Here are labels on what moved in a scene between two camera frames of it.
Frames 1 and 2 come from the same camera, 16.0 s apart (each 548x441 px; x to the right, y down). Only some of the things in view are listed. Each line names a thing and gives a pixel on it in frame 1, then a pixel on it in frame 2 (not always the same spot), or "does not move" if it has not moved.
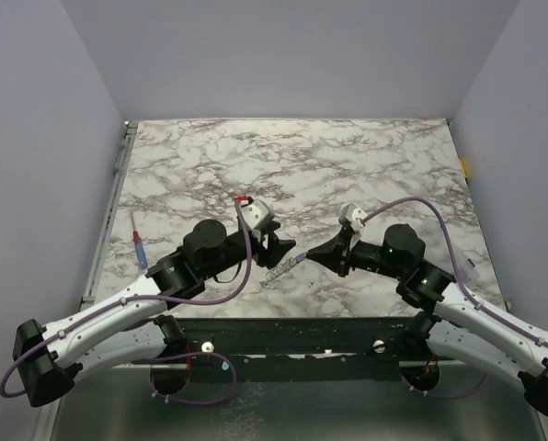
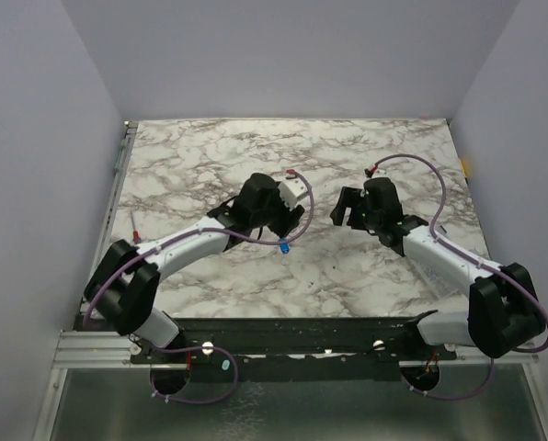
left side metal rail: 108,214 does not move
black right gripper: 343,255 -> 352,205
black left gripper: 277,248 -> 289,219
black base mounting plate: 302,350 does not move
